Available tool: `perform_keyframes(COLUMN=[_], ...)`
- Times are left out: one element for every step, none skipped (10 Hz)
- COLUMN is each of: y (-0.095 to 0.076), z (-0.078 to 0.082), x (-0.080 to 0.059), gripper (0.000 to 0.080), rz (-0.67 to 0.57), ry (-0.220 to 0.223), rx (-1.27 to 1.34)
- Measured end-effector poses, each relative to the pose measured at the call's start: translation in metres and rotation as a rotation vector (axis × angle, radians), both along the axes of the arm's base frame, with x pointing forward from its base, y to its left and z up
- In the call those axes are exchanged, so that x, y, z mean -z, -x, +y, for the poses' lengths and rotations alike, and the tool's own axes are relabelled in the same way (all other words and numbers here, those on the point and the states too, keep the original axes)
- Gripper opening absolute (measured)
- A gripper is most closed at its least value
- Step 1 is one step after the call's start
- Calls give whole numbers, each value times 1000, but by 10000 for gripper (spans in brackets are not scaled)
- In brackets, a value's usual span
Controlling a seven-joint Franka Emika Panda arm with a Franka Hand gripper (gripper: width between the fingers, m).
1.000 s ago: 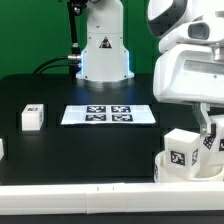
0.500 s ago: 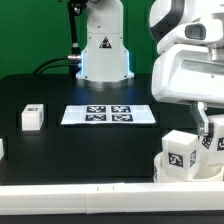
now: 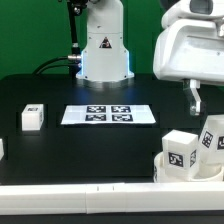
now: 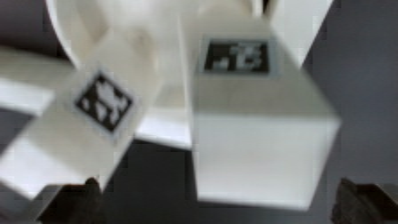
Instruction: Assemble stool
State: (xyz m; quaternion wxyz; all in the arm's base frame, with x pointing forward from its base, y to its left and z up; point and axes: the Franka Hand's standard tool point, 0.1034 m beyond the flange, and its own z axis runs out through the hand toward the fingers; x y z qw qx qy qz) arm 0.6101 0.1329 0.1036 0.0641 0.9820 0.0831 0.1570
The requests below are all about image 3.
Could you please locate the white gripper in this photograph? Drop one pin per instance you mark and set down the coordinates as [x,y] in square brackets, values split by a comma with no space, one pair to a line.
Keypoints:
[190,50]

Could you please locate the white round stool seat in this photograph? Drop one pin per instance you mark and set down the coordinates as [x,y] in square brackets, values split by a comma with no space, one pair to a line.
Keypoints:
[206,173]

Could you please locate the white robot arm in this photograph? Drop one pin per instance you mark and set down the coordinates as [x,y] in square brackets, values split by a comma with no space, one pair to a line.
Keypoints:
[105,60]

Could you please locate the white sheet with four tags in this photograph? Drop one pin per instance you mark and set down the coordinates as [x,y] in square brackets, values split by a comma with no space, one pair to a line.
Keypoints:
[107,114]

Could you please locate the white block at left edge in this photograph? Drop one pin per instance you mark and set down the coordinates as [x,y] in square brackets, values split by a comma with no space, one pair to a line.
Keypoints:
[1,149]

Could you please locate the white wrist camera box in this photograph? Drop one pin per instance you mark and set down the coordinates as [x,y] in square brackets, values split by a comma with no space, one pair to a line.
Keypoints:
[193,9]

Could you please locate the white front rail wall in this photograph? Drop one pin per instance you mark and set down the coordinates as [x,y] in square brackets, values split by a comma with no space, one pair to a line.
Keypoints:
[111,198]

